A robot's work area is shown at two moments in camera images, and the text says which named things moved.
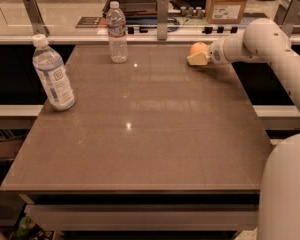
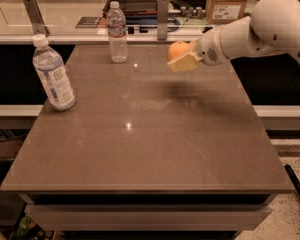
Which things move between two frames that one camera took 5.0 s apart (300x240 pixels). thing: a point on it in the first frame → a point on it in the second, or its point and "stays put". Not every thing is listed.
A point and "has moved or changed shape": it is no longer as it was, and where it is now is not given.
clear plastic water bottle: x=117 y=34 stays put
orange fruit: x=199 y=47 has moved or changed shape
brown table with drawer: x=155 y=143 stays put
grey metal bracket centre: x=162 y=17 stays put
